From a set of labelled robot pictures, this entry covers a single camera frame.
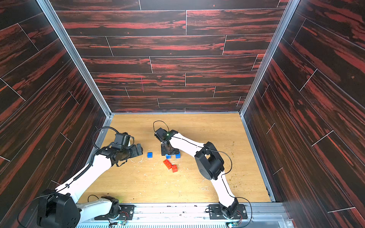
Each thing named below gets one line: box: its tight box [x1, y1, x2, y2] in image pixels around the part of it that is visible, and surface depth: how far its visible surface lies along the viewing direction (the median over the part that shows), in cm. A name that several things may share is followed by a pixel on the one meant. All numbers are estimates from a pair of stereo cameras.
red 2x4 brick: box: [163, 159, 173, 170], surface depth 92 cm
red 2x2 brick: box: [171, 164, 178, 173], surface depth 88 cm
